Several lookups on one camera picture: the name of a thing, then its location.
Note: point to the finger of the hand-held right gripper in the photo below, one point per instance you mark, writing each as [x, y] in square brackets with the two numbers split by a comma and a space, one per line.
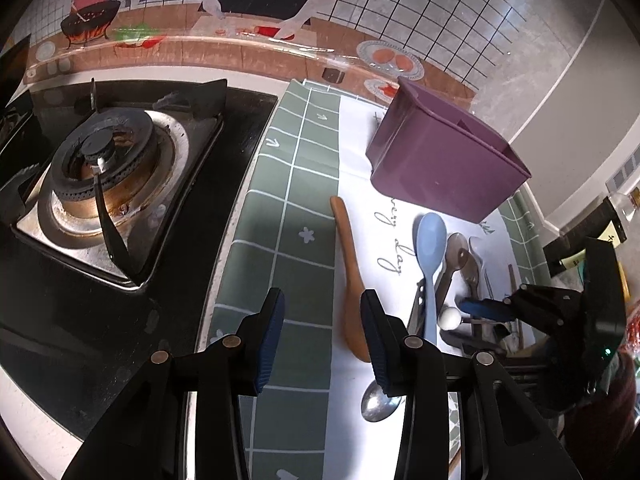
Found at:
[487, 309]
[482, 348]

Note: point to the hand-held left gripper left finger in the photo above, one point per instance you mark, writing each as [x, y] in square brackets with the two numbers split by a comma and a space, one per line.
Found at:
[269, 345]

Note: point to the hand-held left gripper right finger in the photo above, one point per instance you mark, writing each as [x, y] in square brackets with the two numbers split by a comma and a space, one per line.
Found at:
[373, 345]

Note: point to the white plastic spoon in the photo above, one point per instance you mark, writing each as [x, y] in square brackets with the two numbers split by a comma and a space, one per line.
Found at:
[450, 319]

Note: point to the purple plastic container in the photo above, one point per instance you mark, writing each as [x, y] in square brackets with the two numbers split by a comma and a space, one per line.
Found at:
[440, 165]

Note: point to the small metal spoon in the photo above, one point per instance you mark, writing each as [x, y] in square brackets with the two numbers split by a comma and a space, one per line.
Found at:
[471, 272]

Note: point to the wooden spoon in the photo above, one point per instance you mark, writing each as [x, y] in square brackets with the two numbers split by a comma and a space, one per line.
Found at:
[352, 290]

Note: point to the dark bottle with yellow label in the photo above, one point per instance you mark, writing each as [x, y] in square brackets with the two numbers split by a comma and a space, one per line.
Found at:
[570, 255]

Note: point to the brown translucent spoon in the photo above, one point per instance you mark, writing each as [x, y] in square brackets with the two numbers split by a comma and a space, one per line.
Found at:
[456, 250]

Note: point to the light blue plastic spoon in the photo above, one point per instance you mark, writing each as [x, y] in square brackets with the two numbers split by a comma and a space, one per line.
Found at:
[430, 245]

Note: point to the black glass gas stove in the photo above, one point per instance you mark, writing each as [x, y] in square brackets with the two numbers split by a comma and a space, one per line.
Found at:
[165, 310]

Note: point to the green grid table mat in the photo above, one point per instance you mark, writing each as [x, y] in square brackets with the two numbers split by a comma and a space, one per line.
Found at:
[295, 200]

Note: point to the gas stove burner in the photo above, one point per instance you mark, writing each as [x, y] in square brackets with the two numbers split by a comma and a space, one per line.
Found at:
[112, 240]

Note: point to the round gas burner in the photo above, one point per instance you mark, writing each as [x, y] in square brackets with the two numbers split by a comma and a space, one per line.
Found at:
[107, 155]

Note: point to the small dark wall fitting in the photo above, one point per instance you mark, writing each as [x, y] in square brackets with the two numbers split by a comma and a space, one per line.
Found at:
[333, 75]

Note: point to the printed wall sticker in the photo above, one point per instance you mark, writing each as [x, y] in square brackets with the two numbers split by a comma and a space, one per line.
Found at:
[240, 45]

